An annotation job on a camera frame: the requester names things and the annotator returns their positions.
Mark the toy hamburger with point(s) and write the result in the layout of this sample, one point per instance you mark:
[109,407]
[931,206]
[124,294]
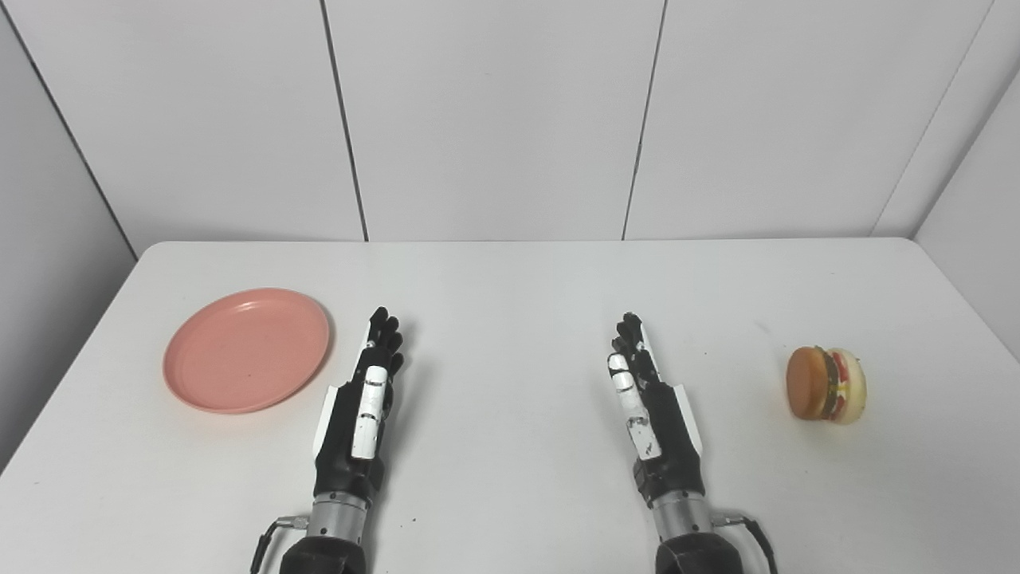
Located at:
[813,383]

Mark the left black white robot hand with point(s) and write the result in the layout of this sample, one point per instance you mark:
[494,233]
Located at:
[344,446]

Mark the pink round plate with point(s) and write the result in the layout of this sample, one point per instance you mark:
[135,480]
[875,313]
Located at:
[247,351]

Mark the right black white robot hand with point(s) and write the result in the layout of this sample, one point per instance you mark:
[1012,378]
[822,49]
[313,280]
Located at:
[673,446]

